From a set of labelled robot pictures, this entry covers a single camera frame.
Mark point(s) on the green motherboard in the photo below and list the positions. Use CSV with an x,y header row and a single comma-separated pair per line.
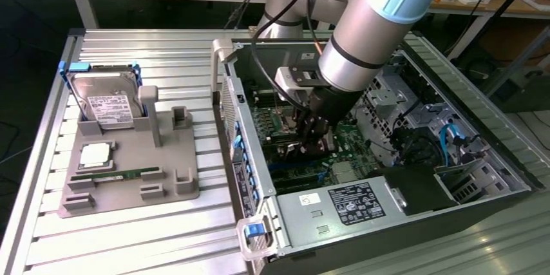
x,y
347,146

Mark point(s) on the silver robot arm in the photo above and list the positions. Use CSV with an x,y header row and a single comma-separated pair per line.
x,y
365,30

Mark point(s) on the grey parts rack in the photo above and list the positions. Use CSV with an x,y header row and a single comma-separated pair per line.
x,y
128,197

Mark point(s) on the grey power supply unit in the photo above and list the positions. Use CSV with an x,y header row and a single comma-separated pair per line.
x,y
305,223

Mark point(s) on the blue case latch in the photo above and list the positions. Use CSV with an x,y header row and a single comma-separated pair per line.
x,y
254,230

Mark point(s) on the green RAM stick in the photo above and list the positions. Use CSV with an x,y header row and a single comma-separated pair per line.
x,y
116,175

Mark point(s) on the metal drive cage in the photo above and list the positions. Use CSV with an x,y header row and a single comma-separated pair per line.
x,y
386,104

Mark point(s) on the silver chipset heat sink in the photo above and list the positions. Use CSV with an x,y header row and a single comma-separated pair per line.
x,y
347,172

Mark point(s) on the silver hard disk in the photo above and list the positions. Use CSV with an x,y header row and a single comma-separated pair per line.
x,y
107,104

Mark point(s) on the metal disk bay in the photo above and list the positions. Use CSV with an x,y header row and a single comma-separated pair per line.
x,y
469,188

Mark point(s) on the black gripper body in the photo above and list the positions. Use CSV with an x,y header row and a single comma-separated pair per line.
x,y
331,106

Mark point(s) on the silver CPU chip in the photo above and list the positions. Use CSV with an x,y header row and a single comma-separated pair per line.
x,y
96,156

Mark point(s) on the blue disk carrier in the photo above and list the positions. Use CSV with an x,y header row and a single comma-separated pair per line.
x,y
78,68

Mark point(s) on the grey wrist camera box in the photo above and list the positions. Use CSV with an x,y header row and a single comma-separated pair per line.
x,y
290,83

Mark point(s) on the black open PC case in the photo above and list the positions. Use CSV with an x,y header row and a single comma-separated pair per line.
x,y
386,249

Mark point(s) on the dark equipment box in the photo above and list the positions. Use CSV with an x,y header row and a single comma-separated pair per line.
x,y
529,94

